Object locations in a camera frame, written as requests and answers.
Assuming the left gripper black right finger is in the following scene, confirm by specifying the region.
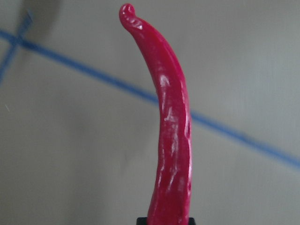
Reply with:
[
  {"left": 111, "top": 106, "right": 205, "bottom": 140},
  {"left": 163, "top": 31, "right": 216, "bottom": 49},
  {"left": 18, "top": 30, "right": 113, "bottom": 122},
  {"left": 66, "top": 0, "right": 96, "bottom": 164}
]
[{"left": 188, "top": 217, "right": 196, "bottom": 225}]

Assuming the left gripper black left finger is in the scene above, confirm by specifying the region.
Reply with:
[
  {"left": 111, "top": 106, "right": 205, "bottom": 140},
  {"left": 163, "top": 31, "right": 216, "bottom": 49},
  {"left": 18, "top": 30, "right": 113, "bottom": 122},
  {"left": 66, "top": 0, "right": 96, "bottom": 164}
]
[{"left": 136, "top": 217, "right": 147, "bottom": 225}]

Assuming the red chili pepper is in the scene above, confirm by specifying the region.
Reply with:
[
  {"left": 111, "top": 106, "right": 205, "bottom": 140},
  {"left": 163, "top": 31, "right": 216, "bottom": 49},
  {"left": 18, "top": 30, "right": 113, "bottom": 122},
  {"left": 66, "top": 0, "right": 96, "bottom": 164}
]
[{"left": 119, "top": 3, "right": 192, "bottom": 225}]

